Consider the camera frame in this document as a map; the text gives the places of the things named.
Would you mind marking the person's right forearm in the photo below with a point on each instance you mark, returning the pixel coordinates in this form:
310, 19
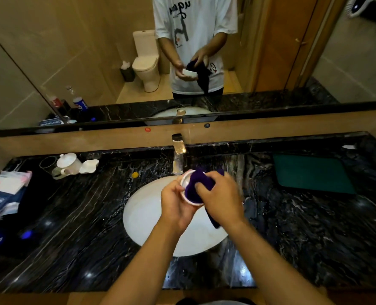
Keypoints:
270, 270

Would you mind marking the person's left hand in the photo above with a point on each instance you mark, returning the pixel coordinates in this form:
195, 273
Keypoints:
173, 206

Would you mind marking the black-framed wall mirror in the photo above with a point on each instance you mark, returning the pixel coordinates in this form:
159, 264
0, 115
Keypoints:
95, 60

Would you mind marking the green rectangular mat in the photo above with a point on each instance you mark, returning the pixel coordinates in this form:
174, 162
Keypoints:
312, 174

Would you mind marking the black shorts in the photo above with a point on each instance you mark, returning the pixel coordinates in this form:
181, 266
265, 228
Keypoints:
184, 302

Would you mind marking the white oval sink basin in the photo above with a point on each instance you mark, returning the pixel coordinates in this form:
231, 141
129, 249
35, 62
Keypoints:
143, 212

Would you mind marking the person's left forearm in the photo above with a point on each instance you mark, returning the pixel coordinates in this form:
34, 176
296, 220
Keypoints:
146, 266

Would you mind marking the blue and white tissue packet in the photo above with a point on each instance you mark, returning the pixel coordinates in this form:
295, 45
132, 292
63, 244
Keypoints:
3, 193

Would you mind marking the small white cup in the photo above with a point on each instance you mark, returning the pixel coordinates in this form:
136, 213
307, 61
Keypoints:
183, 182

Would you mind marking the clear drinking glass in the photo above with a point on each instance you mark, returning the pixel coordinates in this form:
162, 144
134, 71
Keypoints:
46, 163

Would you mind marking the chrome faucet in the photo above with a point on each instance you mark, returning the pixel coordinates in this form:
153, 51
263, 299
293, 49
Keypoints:
178, 155

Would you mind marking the person's right hand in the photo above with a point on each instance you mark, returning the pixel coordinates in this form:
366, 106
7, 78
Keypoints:
224, 200

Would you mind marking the small white packet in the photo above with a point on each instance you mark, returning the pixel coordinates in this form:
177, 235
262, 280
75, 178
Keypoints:
348, 147

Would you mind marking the blue bottle cap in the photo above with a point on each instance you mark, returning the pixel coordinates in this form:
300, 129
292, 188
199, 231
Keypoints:
26, 235

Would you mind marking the white ceramic lidded mug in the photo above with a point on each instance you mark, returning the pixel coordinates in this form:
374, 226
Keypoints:
68, 163

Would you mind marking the small yellow cap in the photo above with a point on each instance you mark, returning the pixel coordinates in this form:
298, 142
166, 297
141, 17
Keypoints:
135, 174

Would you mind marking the white printed t-shirt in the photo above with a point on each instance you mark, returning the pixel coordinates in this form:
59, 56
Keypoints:
223, 303

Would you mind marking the white flower-shaped dish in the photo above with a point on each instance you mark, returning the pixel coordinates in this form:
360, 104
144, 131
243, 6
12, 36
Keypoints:
88, 166

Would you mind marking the purple cloth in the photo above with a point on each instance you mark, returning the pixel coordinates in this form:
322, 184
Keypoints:
195, 184

